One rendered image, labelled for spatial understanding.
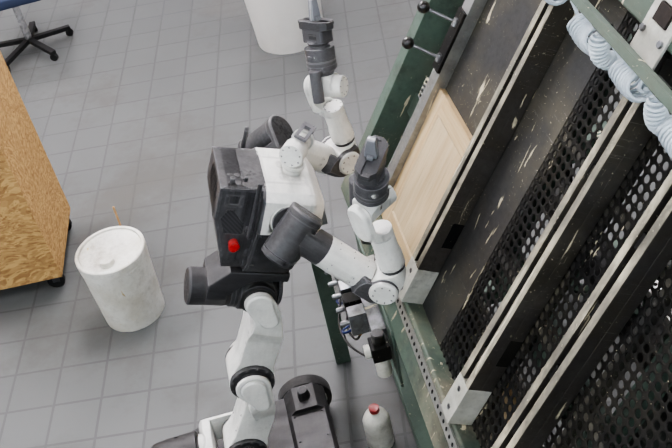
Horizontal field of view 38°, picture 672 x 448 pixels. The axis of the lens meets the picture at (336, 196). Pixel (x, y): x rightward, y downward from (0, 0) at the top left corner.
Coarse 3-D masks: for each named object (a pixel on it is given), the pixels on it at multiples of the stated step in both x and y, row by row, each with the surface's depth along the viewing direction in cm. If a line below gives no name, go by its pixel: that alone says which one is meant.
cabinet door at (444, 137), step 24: (432, 120) 293; (456, 120) 279; (432, 144) 291; (456, 144) 276; (408, 168) 303; (432, 168) 289; (456, 168) 275; (408, 192) 301; (432, 192) 286; (384, 216) 314; (408, 216) 298; (408, 240) 296
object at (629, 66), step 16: (544, 0) 211; (560, 0) 209; (576, 0) 190; (576, 16) 198; (592, 16) 184; (576, 32) 197; (592, 32) 201; (608, 32) 178; (624, 48) 173; (624, 64) 181; (640, 64) 168; (624, 80) 179; (640, 80) 183; (656, 80) 164; (624, 96) 181; (640, 96) 181; (656, 96) 163
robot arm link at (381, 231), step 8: (352, 208) 239; (360, 208) 238; (352, 216) 240; (360, 216) 237; (368, 216) 238; (352, 224) 243; (360, 224) 240; (368, 224) 239; (376, 224) 248; (384, 224) 248; (360, 232) 243; (368, 232) 240; (376, 232) 243; (384, 232) 245; (392, 232) 246; (368, 240) 242; (376, 240) 243; (384, 240) 245
